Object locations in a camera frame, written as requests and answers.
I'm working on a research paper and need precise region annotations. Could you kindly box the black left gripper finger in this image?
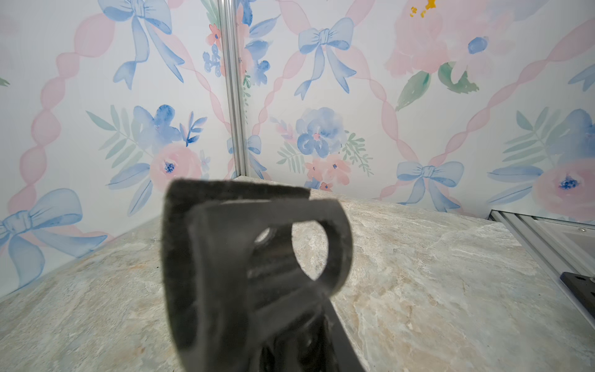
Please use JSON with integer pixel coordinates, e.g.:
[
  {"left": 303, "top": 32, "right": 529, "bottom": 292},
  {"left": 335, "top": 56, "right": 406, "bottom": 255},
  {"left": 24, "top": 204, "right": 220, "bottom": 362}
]
[{"left": 322, "top": 300, "right": 365, "bottom": 372}]

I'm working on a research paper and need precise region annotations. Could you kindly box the aluminium mounting rail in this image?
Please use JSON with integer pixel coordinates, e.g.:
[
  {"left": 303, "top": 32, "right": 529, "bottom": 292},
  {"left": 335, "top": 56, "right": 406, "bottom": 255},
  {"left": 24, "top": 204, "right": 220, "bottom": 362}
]
[{"left": 490, "top": 209, "right": 594, "bottom": 326}]

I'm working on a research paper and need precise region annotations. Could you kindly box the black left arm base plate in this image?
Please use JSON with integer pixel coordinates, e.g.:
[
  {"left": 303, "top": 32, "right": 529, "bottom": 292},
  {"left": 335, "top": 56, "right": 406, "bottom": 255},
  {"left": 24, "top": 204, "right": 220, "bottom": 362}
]
[{"left": 560, "top": 272, "right": 594, "bottom": 317}]

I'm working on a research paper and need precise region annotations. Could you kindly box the aluminium left corner post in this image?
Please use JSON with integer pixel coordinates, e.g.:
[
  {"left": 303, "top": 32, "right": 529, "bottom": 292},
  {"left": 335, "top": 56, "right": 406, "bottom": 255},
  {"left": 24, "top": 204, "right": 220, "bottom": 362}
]
[{"left": 218, "top": 0, "right": 249, "bottom": 176}]

